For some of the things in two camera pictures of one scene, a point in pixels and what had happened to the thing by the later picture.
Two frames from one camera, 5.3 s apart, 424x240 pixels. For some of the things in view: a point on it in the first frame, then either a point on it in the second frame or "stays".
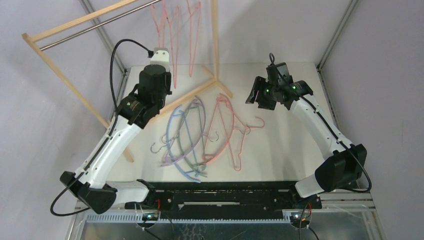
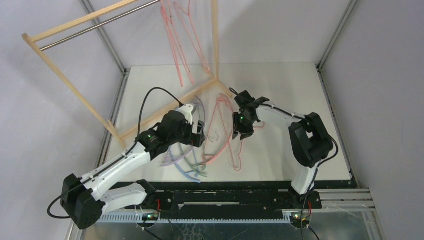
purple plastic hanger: x=196 y=142 stays
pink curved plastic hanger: x=204 y=158 stays
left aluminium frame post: x=95 y=22 stays
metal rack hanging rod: x=53 y=44 stays
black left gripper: x=167 y=81 → x=194 y=139
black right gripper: x=254 y=93 → x=243 y=124
